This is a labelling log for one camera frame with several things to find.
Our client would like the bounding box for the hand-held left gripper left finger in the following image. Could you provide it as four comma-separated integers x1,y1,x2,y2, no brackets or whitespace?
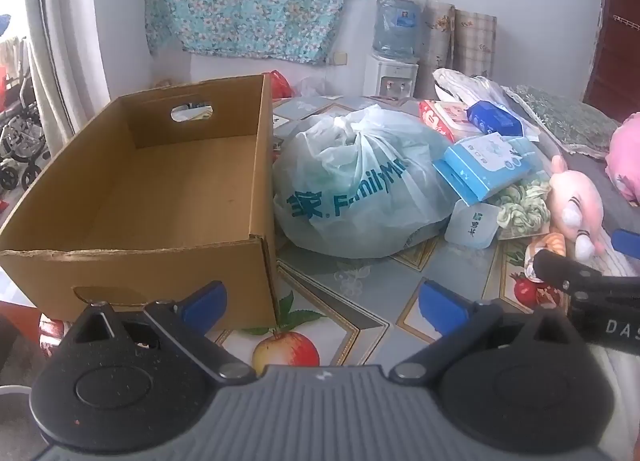
65,281,253,384

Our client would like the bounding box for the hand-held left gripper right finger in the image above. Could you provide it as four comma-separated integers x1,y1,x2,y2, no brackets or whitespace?
390,280,576,384

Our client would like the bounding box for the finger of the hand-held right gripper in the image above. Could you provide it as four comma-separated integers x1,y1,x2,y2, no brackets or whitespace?
612,230,640,255
531,247,602,295

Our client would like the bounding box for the small pink plush toy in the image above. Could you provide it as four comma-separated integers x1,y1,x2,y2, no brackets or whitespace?
546,155,607,260

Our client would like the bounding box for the green white scrunchie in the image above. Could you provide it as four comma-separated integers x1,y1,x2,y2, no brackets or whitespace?
492,178,554,242

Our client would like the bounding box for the white tissue pack green logo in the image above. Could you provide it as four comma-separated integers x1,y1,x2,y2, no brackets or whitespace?
444,198,501,250

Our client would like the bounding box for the brown cardboard box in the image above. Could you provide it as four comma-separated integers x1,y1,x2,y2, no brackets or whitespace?
0,74,281,331

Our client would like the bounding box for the large pink plush toy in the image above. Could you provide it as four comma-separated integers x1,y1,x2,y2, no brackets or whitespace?
604,112,640,208

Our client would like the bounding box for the light blue wipes pack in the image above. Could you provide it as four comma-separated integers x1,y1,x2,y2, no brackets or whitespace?
432,131,539,207

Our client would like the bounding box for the green patterned pillow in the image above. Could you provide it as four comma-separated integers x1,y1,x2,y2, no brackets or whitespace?
502,85,622,160

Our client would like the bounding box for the pale green plastic bag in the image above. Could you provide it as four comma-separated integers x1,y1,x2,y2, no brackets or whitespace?
272,104,458,260

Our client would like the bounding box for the dark blue wipes pack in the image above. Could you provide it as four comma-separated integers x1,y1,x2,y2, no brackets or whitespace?
466,100,527,138

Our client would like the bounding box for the pink wet wipes pack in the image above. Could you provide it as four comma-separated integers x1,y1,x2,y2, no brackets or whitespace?
419,99,482,145

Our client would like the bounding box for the dark red wooden door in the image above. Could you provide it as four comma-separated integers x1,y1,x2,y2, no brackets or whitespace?
582,0,640,124

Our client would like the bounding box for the white checked towel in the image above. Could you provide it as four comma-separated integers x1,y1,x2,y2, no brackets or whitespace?
432,68,532,123

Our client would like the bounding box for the red plastic bag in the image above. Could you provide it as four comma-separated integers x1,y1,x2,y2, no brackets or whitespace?
270,70,294,100

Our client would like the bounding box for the white water dispenser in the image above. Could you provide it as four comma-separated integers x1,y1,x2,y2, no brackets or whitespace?
364,52,420,98

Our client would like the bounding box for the clear plastic bag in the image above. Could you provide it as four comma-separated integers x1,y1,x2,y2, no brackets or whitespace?
295,76,327,98

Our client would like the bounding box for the wheelchair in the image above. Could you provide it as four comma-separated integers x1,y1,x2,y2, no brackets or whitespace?
0,72,47,193

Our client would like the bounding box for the floral wallpaper roll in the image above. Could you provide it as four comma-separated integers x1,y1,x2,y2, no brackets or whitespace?
417,0,456,98

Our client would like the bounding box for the blue water dispenser bottle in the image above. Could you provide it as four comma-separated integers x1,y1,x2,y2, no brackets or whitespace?
372,0,426,62

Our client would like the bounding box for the pale window curtain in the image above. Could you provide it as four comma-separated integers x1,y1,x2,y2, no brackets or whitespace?
22,0,112,143

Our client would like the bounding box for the teal floral hanging cloth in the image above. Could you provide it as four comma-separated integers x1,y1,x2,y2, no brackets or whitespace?
144,0,369,65

